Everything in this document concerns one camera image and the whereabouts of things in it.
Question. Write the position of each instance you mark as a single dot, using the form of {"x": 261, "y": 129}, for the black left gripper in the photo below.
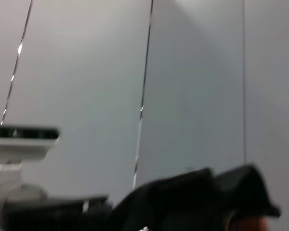
{"x": 50, "y": 216}

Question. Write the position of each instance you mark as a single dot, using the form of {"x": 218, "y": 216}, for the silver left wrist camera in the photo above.
{"x": 21, "y": 146}

